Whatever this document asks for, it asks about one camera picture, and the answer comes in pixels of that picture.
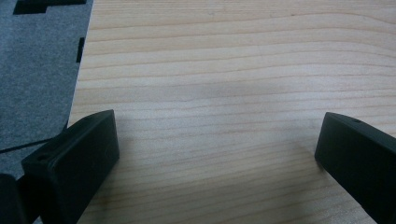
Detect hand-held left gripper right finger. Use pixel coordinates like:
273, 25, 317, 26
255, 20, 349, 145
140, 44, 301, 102
314, 111, 396, 224

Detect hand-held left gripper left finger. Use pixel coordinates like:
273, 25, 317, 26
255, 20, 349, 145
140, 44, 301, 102
21, 109, 120, 224

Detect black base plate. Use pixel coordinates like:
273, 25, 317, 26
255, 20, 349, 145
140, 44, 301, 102
12, 0, 88, 16

